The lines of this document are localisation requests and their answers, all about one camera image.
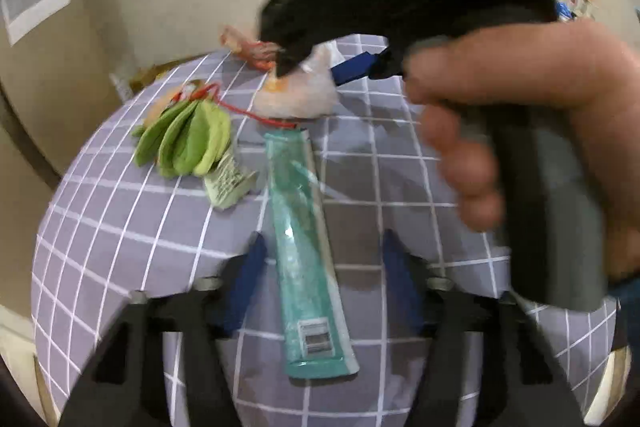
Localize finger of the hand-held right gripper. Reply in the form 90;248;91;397
261;31;312;76
329;46;407;86

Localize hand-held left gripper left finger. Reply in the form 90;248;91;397
57;232;269;427

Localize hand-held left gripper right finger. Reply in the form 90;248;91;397
382;232;586;427

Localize clear orange tinted plastic bag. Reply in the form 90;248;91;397
251;43;346;120

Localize teal toothpaste tube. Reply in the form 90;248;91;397
263;129;361;381

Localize person's right hand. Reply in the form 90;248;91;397
404;19;640;282

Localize orange red crumpled wrapper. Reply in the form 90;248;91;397
220;24;277;71

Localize white green printed wrapper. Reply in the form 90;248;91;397
204;147;259;210

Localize green leaf shaped packets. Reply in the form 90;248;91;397
132;98;234;178

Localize red string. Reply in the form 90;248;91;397
192;83;297;128

